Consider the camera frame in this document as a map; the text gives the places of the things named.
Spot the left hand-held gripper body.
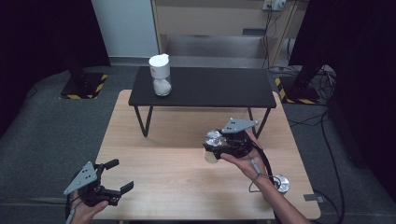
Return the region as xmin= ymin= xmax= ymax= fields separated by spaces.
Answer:
xmin=64 ymin=161 xmax=122 ymax=208

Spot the white cabinet panel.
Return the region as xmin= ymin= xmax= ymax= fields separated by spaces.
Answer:
xmin=91 ymin=0 xmax=161 ymax=59

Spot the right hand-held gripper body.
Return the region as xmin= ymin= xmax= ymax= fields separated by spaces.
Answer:
xmin=221 ymin=117 xmax=260 ymax=159

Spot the grey wrist cord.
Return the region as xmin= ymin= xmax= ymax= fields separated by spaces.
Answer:
xmin=64 ymin=206 xmax=78 ymax=224
xmin=247 ymin=157 xmax=282 ymax=193

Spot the tangled cable bundle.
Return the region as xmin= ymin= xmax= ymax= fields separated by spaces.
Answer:
xmin=311 ymin=63 xmax=338 ymax=102

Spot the black socket cable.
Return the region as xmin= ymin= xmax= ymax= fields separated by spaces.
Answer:
xmin=262 ymin=4 xmax=295 ymax=69

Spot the black metal shelf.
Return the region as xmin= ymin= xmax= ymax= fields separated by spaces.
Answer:
xmin=128 ymin=65 xmax=277 ymax=141

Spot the black floor cable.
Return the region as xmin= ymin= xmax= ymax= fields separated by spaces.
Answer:
xmin=319 ymin=109 xmax=346 ymax=224

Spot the thick black gripper cable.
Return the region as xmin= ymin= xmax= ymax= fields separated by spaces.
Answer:
xmin=247 ymin=136 xmax=277 ymax=188

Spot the beige wooden cabinet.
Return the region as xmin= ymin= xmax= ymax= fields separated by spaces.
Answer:
xmin=150 ymin=0 xmax=302 ymax=68

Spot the grey wall box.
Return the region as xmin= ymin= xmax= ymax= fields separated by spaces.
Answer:
xmin=242 ymin=28 xmax=267 ymax=36

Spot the dark curtain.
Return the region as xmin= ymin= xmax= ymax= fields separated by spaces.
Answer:
xmin=289 ymin=0 xmax=396 ymax=194

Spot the round metal lid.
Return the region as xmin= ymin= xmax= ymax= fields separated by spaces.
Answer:
xmin=270 ymin=174 xmax=291 ymax=195

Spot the white-capped jar of white powder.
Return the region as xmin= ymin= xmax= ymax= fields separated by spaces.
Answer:
xmin=148 ymin=53 xmax=173 ymax=97

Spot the person's left hand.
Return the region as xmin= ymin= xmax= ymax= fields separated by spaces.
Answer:
xmin=69 ymin=190 xmax=110 ymax=224

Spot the person's right hand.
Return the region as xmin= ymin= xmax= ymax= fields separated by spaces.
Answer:
xmin=219 ymin=129 xmax=272 ymax=183

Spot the white wall socket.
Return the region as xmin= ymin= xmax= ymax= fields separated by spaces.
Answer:
xmin=262 ymin=0 xmax=287 ymax=12

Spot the grey tape strip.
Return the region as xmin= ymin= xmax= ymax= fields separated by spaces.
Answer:
xmin=303 ymin=193 xmax=325 ymax=203

